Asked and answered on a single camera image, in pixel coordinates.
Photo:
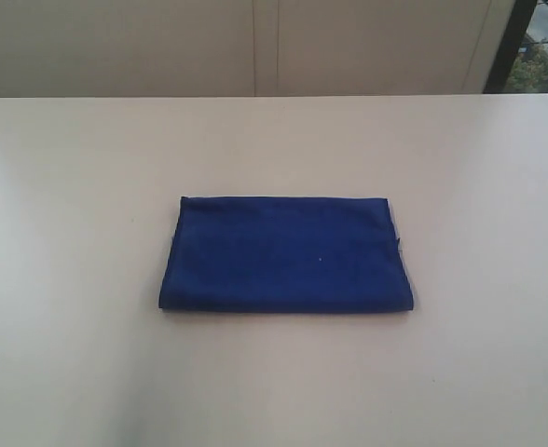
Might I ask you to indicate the blue towel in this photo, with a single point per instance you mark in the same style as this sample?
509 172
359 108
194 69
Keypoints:
285 255

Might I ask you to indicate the black window frame post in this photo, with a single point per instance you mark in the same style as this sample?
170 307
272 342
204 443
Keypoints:
507 52

